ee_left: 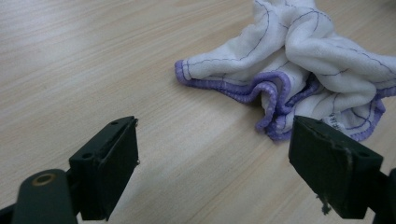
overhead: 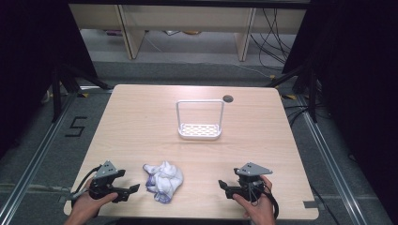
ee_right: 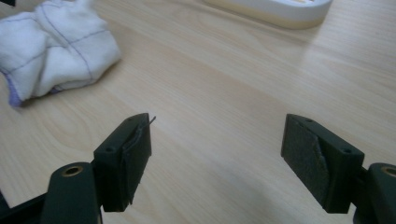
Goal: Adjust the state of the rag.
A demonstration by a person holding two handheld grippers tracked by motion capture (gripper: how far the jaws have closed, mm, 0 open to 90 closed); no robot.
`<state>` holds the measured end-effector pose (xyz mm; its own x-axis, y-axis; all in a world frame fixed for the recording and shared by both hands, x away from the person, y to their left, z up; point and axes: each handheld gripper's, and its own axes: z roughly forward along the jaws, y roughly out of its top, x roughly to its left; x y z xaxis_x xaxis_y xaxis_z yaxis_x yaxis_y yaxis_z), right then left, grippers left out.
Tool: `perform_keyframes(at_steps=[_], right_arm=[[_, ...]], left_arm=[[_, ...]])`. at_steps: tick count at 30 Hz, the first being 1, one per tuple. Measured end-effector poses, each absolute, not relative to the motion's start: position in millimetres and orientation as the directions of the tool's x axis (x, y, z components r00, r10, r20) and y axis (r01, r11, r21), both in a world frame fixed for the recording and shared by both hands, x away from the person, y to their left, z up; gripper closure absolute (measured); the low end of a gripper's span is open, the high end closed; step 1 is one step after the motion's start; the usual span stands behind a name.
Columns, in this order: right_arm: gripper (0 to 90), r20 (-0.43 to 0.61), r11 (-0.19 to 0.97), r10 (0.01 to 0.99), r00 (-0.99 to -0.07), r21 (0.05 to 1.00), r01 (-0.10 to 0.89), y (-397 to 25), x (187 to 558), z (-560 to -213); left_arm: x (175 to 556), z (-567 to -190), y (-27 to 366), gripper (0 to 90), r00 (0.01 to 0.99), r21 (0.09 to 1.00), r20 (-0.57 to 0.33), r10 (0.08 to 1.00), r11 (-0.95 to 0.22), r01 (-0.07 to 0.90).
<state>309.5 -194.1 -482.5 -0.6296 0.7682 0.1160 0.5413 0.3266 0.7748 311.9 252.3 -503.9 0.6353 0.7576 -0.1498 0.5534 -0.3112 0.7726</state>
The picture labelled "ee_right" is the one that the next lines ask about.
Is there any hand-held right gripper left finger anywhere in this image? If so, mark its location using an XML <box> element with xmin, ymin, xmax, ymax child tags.
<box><xmin>92</xmin><ymin>112</ymin><xmax>157</xmax><ymax>213</ymax></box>

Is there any white cloth with purple lines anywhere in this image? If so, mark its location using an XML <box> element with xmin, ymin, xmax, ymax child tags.
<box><xmin>0</xmin><ymin>0</ymin><xmax>122</xmax><ymax>108</ymax></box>

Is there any white plastic basket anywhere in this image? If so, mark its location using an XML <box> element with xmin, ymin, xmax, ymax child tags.
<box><xmin>204</xmin><ymin>0</ymin><xmax>333</xmax><ymax>31</ymax></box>

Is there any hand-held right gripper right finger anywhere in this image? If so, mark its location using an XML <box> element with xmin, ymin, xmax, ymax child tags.
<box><xmin>280</xmin><ymin>113</ymin><xmax>365</xmax><ymax>215</ymax></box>

